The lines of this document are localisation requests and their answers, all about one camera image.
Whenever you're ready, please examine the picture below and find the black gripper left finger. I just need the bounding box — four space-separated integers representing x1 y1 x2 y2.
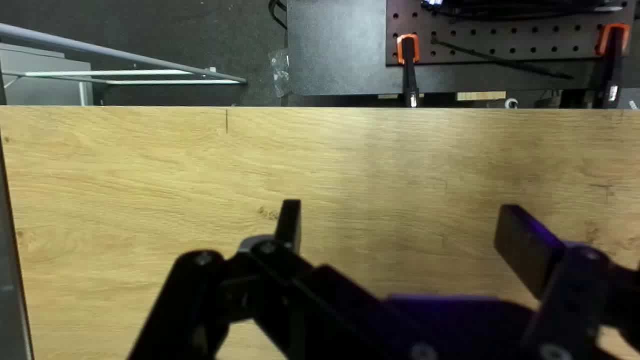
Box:
125 199 428 360

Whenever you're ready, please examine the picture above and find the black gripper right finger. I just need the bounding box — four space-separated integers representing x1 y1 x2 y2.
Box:
494 203 640 360

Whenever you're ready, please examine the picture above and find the clear plastic bag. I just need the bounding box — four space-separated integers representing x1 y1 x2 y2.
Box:
268 49 293 101

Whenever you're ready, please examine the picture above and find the orange black clamp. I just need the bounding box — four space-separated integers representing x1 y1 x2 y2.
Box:
593 22 632 108
394 32 423 110

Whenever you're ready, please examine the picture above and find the black perforated pegboard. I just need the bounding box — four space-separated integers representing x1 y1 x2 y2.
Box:
383 0 640 68

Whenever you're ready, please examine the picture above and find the black flat panel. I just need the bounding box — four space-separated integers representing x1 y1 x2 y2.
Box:
285 0 390 97

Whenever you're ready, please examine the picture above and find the gray metal rail frame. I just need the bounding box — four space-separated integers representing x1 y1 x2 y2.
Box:
0 20 249 108

